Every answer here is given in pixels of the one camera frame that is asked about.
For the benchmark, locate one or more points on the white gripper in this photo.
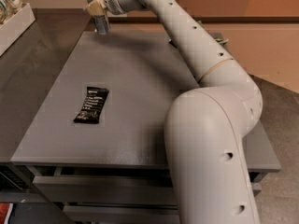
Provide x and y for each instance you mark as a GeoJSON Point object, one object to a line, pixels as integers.
{"type": "Point", "coordinates": [114, 1]}

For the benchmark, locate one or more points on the silver blue redbull can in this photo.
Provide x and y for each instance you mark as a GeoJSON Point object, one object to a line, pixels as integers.
{"type": "Point", "coordinates": [101, 23]}

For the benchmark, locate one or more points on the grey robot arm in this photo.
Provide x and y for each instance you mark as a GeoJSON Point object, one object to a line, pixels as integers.
{"type": "Point", "coordinates": [204, 128]}

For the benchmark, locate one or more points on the snack packets in box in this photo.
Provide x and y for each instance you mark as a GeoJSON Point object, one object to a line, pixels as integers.
{"type": "Point", "coordinates": [8, 8]}

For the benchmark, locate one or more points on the white box on counter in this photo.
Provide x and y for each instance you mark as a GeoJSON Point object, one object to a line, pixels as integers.
{"type": "Point", "coordinates": [15, 27]}

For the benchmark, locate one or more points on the black snack bar wrapper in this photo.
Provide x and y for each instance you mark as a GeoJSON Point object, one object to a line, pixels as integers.
{"type": "Point", "coordinates": [92, 106]}

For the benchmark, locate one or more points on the green chip bag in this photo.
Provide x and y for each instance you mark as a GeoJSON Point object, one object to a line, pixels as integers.
{"type": "Point", "coordinates": [221, 41]}

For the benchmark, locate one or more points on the upper grey drawer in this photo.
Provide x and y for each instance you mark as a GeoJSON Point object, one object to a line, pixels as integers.
{"type": "Point", "coordinates": [106, 190]}

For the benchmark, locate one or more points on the grey drawer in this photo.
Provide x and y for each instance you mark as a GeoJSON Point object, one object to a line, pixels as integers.
{"type": "Point", "coordinates": [121, 215]}
{"type": "Point", "coordinates": [106, 190]}

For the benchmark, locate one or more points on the lower grey drawer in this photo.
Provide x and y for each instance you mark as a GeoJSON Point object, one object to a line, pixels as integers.
{"type": "Point", "coordinates": [121, 215]}

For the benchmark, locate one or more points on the red white object under counter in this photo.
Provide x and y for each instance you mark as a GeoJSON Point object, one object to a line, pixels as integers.
{"type": "Point", "coordinates": [6, 210]}

